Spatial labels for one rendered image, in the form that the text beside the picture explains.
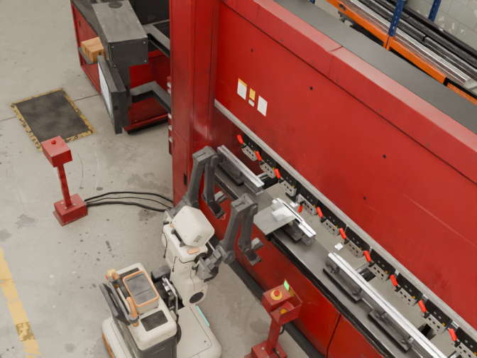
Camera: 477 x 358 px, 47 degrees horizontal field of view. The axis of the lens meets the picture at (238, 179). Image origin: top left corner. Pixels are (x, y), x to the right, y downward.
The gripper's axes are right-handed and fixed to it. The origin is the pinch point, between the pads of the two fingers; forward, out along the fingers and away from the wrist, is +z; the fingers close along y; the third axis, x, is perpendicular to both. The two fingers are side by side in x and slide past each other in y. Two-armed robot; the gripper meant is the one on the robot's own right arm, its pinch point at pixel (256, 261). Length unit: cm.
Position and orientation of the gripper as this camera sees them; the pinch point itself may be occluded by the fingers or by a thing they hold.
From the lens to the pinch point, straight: 344.0
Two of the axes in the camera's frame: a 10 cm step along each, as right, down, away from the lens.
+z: 3.2, 4.9, 8.1
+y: -5.2, -6.3, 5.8
